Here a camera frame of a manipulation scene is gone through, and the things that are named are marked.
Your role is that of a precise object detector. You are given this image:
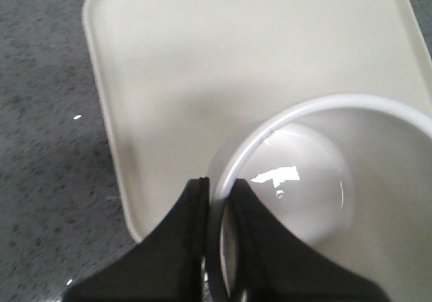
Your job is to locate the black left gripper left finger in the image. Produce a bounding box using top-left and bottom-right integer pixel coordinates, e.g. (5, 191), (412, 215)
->
(65, 178), (209, 301)

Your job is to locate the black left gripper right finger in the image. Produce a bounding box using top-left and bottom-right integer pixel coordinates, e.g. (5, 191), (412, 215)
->
(227, 179), (385, 301)

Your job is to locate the white smiley mug black handle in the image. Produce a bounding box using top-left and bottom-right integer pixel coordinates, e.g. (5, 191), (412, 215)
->
(206, 94), (431, 301)

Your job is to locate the cream rectangular plastic tray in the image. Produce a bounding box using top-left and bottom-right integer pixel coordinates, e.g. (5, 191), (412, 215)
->
(82, 0), (431, 241)

